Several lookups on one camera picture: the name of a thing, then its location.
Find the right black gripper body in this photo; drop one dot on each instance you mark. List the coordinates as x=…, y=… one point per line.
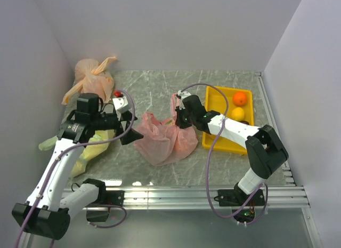
x=185, y=120

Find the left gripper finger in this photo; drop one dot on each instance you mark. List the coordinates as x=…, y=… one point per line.
x=131, y=136
x=127, y=117

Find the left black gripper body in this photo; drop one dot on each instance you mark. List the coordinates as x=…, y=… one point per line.
x=109, y=121

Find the pink plastic bag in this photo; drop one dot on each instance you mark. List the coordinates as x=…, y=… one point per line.
x=164, y=142

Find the fake orange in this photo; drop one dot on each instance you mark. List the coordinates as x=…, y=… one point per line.
x=240, y=99

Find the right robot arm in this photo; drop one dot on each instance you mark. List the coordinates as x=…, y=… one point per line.
x=265, y=151

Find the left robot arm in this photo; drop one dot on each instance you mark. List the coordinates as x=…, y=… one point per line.
x=45, y=212

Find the yellow-green tied plastic bag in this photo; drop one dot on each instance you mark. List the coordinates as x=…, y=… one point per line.
x=89, y=152

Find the orange tied plastic bag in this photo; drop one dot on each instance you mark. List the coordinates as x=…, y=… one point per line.
x=92, y=76

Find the fake yellow lemon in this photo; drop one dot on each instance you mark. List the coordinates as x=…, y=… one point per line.
x=238, y=114

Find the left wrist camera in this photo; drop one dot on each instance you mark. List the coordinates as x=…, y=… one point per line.
x=121, y=102

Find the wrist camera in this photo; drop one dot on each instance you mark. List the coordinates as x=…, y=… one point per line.
x=121, y=102
x=180, y=96

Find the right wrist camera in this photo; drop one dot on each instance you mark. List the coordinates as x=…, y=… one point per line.
x=180, y=96

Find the aluminium mounting rail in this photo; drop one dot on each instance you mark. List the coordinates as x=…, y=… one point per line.
x=165, y=197

